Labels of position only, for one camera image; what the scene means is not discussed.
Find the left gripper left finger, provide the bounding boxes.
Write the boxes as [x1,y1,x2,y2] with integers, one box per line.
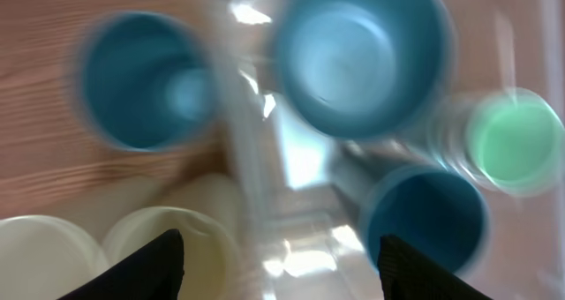
[61,229,185,300]

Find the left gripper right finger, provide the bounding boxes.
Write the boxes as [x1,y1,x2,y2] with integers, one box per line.
[377,235,490,300]

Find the cream tall cup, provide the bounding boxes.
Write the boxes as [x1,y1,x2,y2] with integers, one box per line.
[1,215,109,299]
[102,172,244,300]

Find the dark blue tall cup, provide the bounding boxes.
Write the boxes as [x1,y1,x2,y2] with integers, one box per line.
[69,11,219,152]
[330,145,491,277]

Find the mint green small cup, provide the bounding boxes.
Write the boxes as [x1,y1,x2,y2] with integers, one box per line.
[464,86,564,197]

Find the dark blue bowl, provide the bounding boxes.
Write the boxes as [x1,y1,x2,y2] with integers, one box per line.
[271,0,454,140]

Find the clear plastic storage bin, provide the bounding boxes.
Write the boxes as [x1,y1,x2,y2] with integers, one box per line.
[213,0,564,299]

